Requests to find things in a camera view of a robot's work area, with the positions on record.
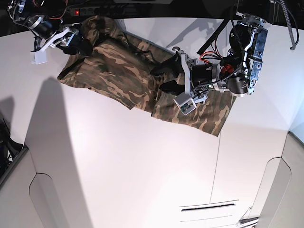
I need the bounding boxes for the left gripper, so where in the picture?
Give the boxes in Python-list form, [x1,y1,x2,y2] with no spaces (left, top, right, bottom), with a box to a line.
[150,47,213,104]

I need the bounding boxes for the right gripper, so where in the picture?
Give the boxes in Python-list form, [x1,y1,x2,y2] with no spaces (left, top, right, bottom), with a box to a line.
[31,26,93,57]

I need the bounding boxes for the camouflage T-shirt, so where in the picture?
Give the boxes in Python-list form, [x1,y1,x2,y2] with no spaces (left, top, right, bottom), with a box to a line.
[58,16,236,136]

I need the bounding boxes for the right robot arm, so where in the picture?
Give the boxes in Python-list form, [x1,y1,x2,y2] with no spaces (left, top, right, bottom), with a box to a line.
[7,0,93,56]

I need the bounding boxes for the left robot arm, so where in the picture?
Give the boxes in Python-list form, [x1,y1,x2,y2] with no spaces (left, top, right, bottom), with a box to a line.
[151,0,300,111]

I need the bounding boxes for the white power strip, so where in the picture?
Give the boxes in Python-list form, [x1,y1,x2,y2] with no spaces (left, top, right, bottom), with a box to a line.
[66,5,124,17]

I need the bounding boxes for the black bag at left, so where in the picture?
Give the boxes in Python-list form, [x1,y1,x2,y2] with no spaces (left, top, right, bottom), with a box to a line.
[0,114,23,176]

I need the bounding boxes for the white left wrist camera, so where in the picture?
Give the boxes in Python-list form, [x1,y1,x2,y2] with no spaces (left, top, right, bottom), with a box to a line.
[174,92,197,115]

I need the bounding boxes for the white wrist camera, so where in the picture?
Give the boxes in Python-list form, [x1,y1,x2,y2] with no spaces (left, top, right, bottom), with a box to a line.
[174,92,197,115]
[30,51,47,65]

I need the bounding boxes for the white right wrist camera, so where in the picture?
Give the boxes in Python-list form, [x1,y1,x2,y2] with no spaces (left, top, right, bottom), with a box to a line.
[30,51,47,65]

